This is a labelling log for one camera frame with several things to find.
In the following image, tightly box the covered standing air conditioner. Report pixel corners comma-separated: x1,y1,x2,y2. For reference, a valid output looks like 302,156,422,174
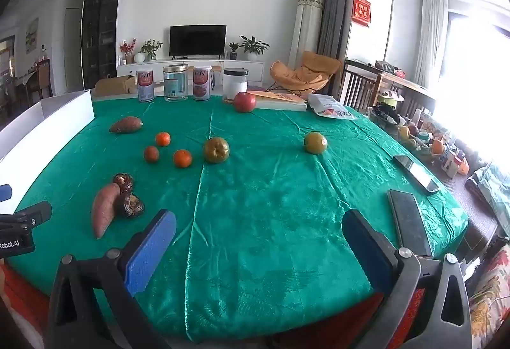
288,0,324,71

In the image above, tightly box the black television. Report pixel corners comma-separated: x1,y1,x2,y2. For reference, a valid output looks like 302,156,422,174
169,25,227,57

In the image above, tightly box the green tablecloth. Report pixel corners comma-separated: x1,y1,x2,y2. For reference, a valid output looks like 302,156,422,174
6,94,470,344

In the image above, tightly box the orange lounge chair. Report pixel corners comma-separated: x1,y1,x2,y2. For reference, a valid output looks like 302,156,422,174
265,50,342,97

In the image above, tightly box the small dark sweet potato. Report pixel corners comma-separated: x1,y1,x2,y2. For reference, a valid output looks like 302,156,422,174
109,116,143,134

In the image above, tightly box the red apple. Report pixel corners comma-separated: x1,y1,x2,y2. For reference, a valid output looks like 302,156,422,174
233,92,257,113

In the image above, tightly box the dark glass cabinet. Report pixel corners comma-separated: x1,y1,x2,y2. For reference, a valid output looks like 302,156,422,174
81,0,126,91

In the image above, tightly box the red wall hanging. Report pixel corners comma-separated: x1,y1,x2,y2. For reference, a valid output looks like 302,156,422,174
352,0,372,27

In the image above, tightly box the wooden dining chair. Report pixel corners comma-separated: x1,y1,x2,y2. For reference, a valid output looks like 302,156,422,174
37,58,54,99

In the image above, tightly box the flat yellow white box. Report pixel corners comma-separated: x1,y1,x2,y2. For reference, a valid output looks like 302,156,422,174
247,90,308,112

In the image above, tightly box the silver can red label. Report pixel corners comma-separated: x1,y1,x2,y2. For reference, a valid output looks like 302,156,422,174
193,65,213,101
136,69,155,103

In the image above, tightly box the brown pear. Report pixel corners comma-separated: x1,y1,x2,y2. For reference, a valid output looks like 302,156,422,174
203,136,231,164
304,132,328,155

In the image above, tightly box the green plant white vase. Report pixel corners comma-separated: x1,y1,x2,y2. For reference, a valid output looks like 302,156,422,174
139,39,164,62

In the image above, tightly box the dark brown mangosteen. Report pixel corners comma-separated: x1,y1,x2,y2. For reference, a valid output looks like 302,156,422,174
113,173,135,194
115,192,146,219

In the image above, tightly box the glass jar teal label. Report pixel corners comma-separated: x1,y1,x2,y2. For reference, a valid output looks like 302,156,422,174
163,64,189,103

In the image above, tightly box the clear jar black lid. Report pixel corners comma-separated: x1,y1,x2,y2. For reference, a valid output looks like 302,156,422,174
222,68,249,101

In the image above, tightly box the grey curtain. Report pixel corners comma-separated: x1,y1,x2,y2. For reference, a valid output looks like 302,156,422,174
316,0,350,63

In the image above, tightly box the floral sofa cushion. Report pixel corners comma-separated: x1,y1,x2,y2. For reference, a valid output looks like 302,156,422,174
466,243,510,349

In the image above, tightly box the wooden bench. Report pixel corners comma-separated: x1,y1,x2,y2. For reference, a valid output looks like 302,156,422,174
342,58,437,115

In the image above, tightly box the white tv cabinet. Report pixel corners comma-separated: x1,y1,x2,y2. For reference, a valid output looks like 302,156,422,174
116,58,265,90

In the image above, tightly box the large green potted plant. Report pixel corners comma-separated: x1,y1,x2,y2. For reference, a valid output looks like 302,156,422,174
239,36,270,62

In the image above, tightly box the white snack bag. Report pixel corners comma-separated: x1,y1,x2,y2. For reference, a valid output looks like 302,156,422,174
308,93,358,121

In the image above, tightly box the framed wall picture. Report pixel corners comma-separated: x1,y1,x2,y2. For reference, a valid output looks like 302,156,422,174
25,18,40,54

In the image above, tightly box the large black smartphone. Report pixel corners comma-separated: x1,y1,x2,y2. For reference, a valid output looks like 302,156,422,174
387,190,434,258

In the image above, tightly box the long pink sweet potato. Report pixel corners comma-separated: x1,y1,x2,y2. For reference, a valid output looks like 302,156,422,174
91,183,121,240

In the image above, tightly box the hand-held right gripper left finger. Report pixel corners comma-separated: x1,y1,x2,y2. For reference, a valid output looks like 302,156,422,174
47,209,178,349

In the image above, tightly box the red flower arrangement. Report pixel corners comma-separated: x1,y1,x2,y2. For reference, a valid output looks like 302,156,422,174
119,38,137,65

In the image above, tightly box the white curtain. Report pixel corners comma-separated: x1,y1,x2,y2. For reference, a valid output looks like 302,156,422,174
414,0,449,89

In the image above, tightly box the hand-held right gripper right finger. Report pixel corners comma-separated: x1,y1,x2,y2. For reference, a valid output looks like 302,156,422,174
342,209,473,349

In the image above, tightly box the white cardboard box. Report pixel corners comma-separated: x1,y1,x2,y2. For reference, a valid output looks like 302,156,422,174
0,90,95,163

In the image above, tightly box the brown cardboard box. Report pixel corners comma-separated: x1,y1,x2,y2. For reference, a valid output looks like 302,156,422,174
94,75,136,97

